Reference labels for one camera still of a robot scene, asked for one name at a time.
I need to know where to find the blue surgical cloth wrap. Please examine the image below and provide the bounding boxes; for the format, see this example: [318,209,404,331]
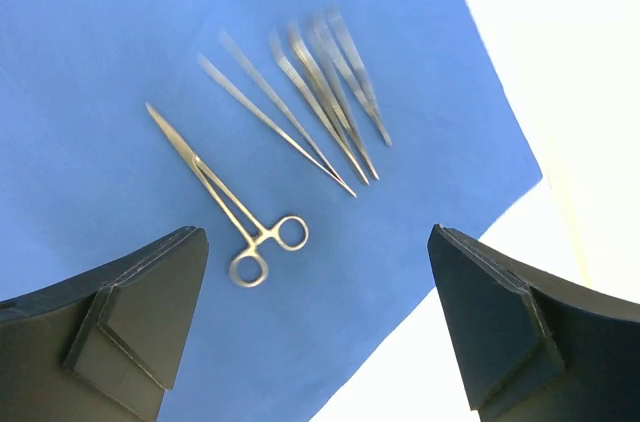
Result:
[1,0,542,421]

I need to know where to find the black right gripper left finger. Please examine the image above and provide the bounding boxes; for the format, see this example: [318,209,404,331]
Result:
[1,227,209,421]

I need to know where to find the steel straight long tweezers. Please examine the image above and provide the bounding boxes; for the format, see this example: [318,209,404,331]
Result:
[196,28,359,199]

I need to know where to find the steel ring-handled forceps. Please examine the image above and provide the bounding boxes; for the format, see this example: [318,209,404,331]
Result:
[145,103,310,288]

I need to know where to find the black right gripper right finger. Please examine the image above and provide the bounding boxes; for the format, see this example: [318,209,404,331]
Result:
[427,225,639,422]

